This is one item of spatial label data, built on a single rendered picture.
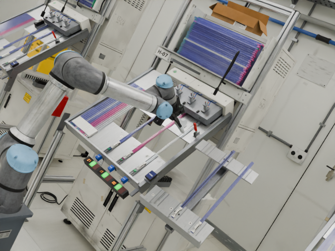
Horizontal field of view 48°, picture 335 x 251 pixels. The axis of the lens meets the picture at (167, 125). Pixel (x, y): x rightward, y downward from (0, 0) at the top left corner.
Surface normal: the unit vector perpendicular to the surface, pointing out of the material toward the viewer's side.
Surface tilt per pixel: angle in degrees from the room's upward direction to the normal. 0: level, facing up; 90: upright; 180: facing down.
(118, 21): 90
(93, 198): 90
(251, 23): 75
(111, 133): 46
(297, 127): 90
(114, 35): 90
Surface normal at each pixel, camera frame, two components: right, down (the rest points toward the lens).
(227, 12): -0.44, -0.26
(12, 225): 0.73, 0.48
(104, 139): -0.07, -0.71
